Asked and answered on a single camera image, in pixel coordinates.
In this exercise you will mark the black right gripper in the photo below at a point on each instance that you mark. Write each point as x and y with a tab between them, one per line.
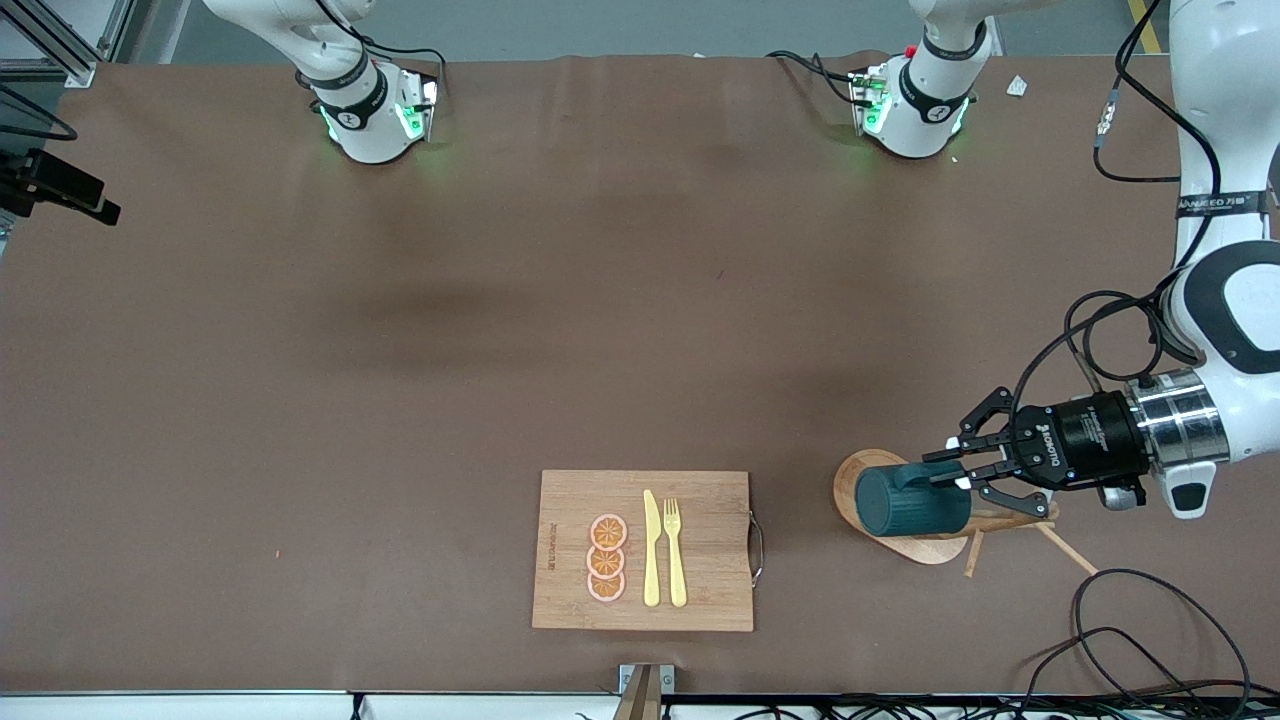
10	201

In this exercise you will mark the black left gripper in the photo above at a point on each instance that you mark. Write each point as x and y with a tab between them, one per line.
1085	441

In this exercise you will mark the dark green mug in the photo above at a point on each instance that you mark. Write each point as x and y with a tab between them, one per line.
900	510

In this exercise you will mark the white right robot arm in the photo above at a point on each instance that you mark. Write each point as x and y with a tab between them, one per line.
350	110

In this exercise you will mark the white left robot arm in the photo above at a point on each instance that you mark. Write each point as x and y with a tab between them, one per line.
1225	120

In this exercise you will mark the wooden cup rack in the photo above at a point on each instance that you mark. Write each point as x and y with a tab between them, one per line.
930	550

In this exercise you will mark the wooden cutting board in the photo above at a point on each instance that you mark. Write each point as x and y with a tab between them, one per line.
710	540

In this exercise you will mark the yellow plastic fork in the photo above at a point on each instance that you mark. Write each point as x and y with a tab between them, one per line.
676	570

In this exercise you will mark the yellow plastic knife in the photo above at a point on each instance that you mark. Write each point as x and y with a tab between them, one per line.
651	550

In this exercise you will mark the white paper scrap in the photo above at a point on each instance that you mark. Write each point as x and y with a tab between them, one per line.
1017	86

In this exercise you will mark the toy orange slice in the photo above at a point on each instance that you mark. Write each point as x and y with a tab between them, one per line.
608	531
605	588
605	563

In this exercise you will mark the aluminium frame profile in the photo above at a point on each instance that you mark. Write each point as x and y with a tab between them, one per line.
70	55

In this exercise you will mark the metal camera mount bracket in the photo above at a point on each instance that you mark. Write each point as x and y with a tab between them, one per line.
645	690

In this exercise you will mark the white table edge rail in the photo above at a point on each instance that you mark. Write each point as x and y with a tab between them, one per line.
200	708

